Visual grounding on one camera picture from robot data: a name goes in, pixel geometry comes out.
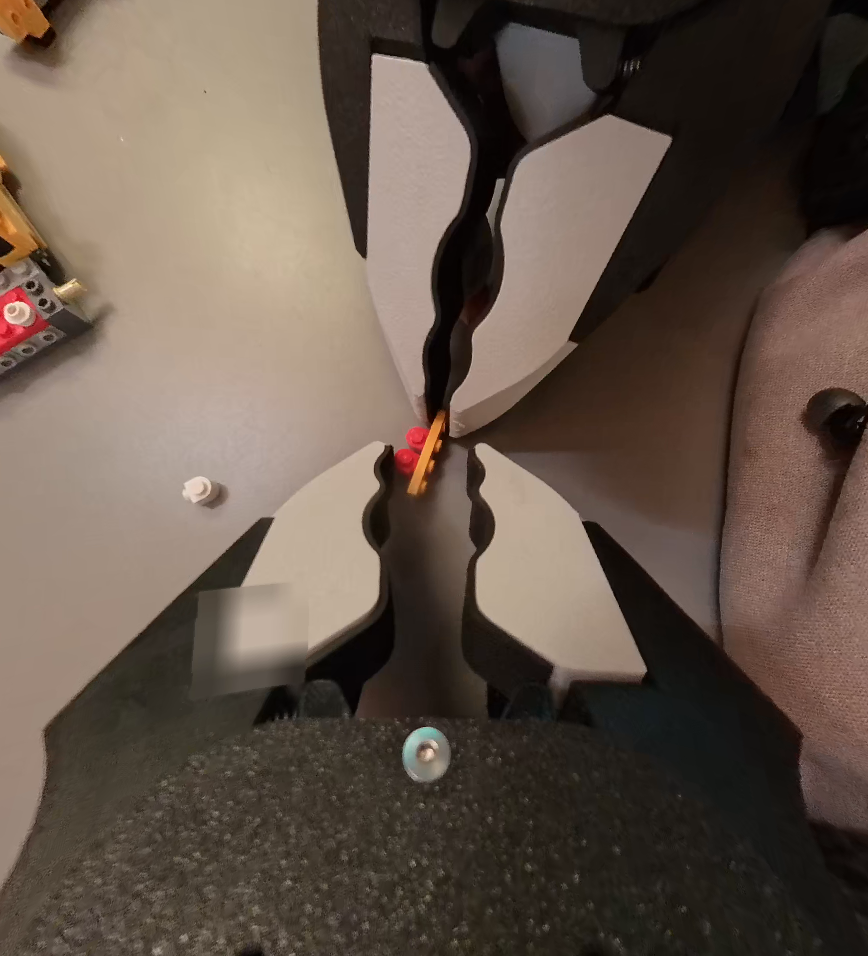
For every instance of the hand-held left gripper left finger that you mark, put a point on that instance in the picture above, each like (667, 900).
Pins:
(322, 545)

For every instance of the small white round lego stud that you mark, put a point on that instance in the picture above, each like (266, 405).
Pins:
(200, 491)

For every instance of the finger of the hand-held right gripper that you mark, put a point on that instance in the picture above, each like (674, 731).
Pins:
(568, 239)
(404, 187)

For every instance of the small red round lego stud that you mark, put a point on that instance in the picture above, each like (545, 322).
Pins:
(405, 461)
(415, 437)

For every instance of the orange lego car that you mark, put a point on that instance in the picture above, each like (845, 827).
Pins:
(0, 328)

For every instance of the black red orange lego subassembly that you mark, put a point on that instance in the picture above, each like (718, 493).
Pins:
(19, 19)

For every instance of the long orange lego plate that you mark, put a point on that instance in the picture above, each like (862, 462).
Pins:
(428, 455)

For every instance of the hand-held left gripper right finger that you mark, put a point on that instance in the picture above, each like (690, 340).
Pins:
(561, 590)

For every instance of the beige sweatshirt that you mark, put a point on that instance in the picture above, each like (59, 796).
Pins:
(815, 523)

